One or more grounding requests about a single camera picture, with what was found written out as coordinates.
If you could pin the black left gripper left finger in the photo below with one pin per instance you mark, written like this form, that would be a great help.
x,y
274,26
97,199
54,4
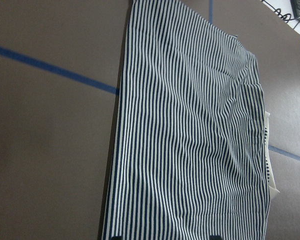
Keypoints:
x,y
116,238

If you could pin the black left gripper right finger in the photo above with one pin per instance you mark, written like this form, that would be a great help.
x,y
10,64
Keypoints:
x,y
215,237

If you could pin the striped polo shirt white collar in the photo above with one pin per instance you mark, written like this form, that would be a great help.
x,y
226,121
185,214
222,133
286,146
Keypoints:
x,y
189,156

